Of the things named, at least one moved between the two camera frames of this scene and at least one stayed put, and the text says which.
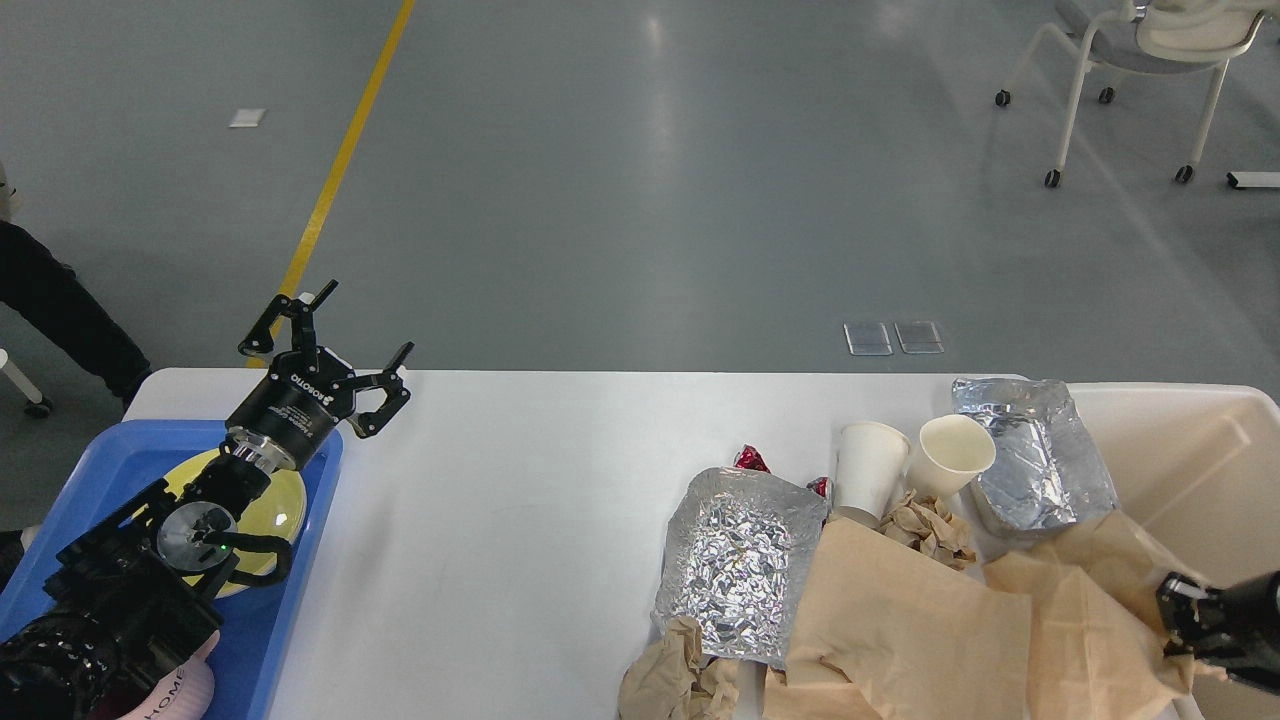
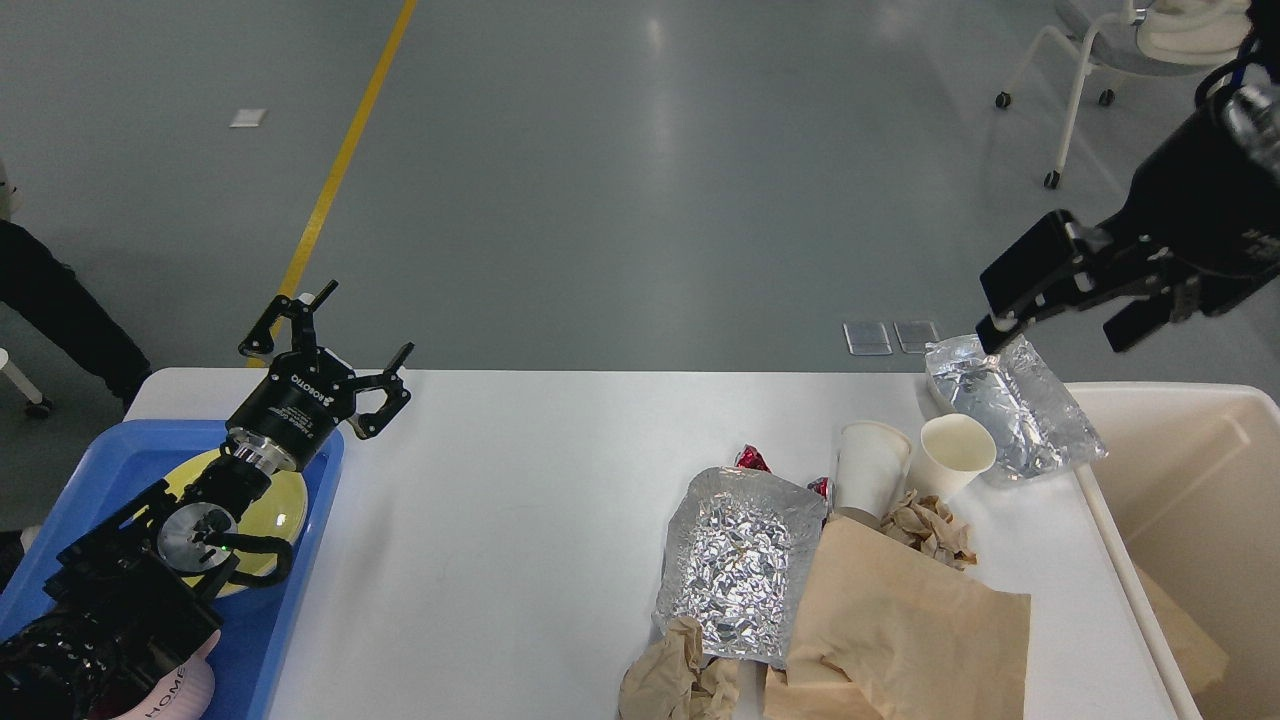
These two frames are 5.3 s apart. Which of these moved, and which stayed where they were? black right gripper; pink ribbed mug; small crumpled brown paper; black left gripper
Moved: black right gripper
Stayed: small crumpled brown paper; black left gripper; pink ribbed mug
